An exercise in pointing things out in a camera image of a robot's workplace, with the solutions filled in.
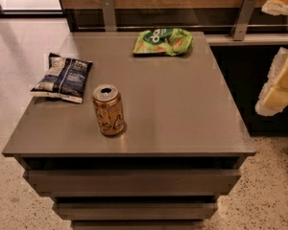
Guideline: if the orange soda can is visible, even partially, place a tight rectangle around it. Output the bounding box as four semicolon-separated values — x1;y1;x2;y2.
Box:
92;84;125;136

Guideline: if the metal rail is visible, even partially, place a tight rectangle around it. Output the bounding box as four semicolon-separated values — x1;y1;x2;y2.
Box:
75;24;288;34

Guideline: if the green rice chip bag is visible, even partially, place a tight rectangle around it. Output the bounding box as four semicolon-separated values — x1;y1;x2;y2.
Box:
132;28;193;57

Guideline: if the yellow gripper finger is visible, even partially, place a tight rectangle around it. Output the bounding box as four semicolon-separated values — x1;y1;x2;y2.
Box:
255;47;288;116
261;0;288;15

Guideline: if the left metal bracket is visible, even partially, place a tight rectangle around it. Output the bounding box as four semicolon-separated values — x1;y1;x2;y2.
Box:
101;0;117;32

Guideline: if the blue chip bag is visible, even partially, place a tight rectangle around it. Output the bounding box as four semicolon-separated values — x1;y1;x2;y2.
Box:
31;53;93;104

